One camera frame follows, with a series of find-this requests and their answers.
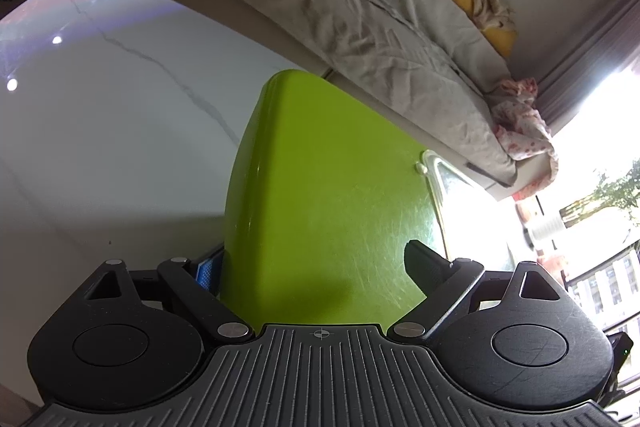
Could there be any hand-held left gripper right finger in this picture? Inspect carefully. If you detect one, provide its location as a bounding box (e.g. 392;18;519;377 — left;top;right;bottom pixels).
387;239;571;344

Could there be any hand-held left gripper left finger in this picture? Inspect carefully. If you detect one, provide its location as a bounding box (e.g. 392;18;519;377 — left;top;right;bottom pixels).
82;254;255;345

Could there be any pink floral cloth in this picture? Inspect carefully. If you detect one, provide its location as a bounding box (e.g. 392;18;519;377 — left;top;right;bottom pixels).
487;77;560;182

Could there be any grey curtain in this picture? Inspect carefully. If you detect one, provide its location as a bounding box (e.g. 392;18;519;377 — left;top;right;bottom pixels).
537;0;640;138

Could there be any cream patterned cloth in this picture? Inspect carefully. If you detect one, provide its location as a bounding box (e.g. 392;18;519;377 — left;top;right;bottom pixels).
467;0;517;34

